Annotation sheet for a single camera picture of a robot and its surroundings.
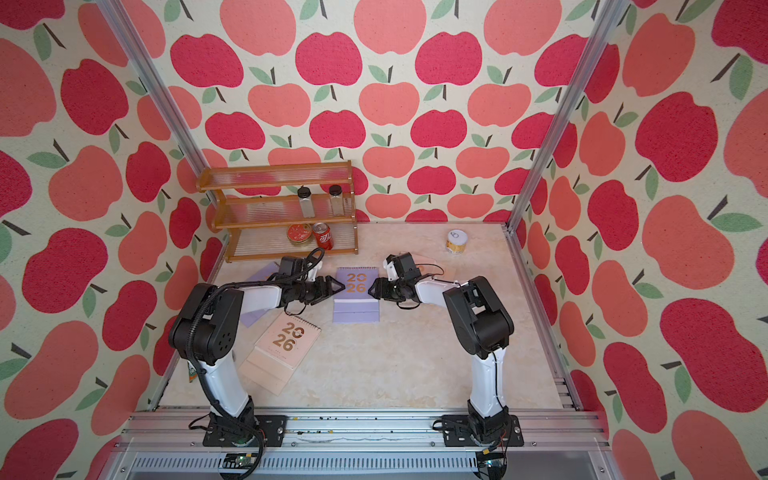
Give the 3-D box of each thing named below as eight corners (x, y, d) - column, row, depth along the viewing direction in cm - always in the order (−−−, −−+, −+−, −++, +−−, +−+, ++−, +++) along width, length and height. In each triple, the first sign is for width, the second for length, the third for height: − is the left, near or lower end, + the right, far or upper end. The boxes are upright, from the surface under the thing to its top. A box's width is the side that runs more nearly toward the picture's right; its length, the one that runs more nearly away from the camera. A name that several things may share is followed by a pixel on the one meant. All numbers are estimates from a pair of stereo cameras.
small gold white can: (446, 254, 115) (449, 243, 110) (444, 240, 120) (447, 229, 115) (465, 254, 115) (469, 244, 110) (462, 240, 120) (465, 229, 115)
